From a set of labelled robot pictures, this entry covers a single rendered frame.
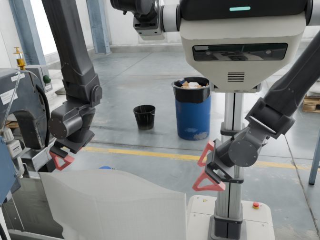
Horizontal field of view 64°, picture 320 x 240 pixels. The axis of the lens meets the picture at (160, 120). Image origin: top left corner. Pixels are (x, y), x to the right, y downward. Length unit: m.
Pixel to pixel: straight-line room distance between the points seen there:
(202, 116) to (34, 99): 2.24
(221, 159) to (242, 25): 0.46
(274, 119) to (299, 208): 1.79
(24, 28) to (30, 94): 5.91
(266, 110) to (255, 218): 1.27
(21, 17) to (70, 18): 6.21
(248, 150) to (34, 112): 0.67
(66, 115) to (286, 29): 0.67
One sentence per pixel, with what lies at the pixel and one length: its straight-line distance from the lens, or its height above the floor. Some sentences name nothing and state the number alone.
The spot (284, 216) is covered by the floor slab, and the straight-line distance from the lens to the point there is 2.23.
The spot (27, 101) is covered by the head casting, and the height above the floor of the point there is 1.24.
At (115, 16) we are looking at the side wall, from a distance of 9.38.
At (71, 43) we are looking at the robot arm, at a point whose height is 1.43.
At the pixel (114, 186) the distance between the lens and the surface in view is 0.89.
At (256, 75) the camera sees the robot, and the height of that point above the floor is 1.23.
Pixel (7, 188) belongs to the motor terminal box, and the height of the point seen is 1.22.
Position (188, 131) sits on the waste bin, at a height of 0.13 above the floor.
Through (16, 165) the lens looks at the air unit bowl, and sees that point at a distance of 0.83.
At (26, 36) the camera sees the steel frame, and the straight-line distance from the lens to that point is 6.80.
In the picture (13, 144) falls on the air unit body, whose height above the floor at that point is 1.18.
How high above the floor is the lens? 1.50
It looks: 24 degrees down
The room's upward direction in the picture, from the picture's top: 4 degrees counter-clockwise
